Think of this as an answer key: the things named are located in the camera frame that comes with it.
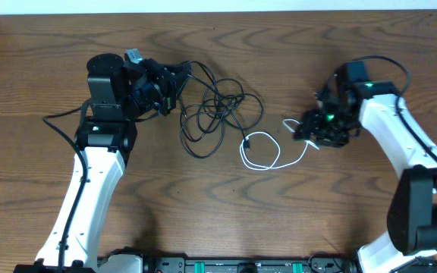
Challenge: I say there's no black USB cable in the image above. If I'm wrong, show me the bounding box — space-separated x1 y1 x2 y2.
176 60 265 159

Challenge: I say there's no white USB cable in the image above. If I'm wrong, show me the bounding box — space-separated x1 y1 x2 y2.
239 118 321 171

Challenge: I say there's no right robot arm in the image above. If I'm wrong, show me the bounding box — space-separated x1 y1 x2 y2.
293 57 437 272

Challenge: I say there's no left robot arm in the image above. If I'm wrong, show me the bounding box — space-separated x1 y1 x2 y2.
14 49 191 272

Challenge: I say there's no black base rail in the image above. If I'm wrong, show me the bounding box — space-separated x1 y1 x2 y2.
97 247 376 273

